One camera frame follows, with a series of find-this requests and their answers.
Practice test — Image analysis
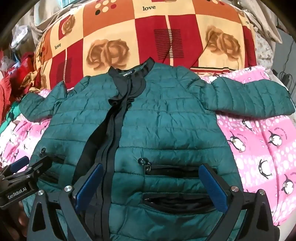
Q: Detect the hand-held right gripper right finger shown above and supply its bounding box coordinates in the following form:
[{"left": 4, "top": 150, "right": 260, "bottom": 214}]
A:
[{"left": 199, "top": 163, "right": 275, "bottom": 241}]

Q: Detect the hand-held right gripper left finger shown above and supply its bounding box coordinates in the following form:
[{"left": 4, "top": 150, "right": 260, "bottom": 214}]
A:
[{"left": 28, "top": 163, "right": 104, "bottom": 241}]

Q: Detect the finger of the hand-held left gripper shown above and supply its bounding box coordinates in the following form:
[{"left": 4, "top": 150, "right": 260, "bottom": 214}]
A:
[
  {"left": 5, "top": 156, "right": 53, "bottom": 188},
  {"left": 0, "top": 157, "right": 29, "bottom": 178}
]

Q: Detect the green puffer jacket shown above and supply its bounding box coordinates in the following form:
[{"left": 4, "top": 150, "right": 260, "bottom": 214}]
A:
[{"left": 18, "top": 58, "right": 292, "bottom": 241}]

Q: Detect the pile of red clothes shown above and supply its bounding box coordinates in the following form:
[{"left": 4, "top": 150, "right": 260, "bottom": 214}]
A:
[{"left": 0, "top": 52, "right": 38, "bottom": 116}]

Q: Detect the person's left hand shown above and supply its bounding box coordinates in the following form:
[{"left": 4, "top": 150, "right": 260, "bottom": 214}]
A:
[{"left": 6, "top": 200, "right": 30, "bottom": 238}]

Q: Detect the teal cloth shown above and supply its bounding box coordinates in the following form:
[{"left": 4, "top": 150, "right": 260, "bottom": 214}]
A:
[{"left": 6, "top": 101, "right": 25, "bottom": 122}]

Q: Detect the pink penguin print blanket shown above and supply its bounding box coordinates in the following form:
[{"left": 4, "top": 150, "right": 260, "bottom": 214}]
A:
[{"left": 0, "top": 66, "right": 296, "bottom": 232}]

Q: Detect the black power adapter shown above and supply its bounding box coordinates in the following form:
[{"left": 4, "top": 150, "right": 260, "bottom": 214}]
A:
[{"left": 279, "top": 71, "right": 292, "bottom": 88}]

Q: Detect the grey crumpled cloth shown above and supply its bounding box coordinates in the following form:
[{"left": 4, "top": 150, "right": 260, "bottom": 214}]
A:
[{"left": 10, "top": 3, "right": 48, "bottom": 50}]

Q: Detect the red checkered rose blanket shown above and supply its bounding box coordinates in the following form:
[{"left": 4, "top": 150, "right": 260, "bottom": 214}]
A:
[{"left": 33, "top": 0, "right": 258, "bottom": 93}]

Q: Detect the beige crumpled cloth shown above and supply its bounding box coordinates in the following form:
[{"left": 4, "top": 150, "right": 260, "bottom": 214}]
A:
[{"left": 239, "top": 0, "right": 284, "bottom": 45}]

